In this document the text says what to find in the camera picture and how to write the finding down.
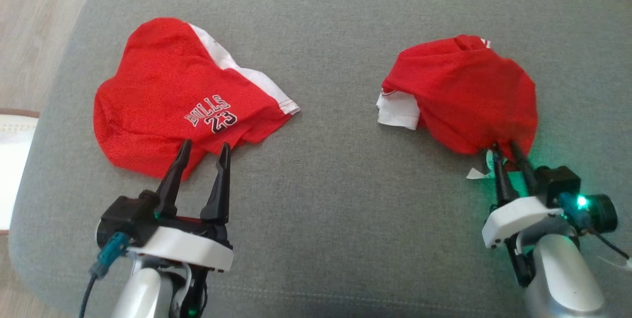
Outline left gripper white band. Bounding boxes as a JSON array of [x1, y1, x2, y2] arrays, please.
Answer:
[[127, 139, 234, 274]]

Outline left black cable teal plug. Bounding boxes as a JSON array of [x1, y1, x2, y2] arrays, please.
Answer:
[[79, 232, 131, 318]]

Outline grey sofa seat cushion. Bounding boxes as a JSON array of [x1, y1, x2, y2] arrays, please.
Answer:
[[8, 0, 632, 318]]

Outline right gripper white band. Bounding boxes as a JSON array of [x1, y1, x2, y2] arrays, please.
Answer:
[[481, 140, 566, 249]]

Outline red and white Bulls jersey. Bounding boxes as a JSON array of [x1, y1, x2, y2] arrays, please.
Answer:
[[376, 34, 539, 181]]

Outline red Bulls 23 shorts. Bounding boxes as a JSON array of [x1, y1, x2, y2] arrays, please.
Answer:
[[93, 17, 301, 182]]

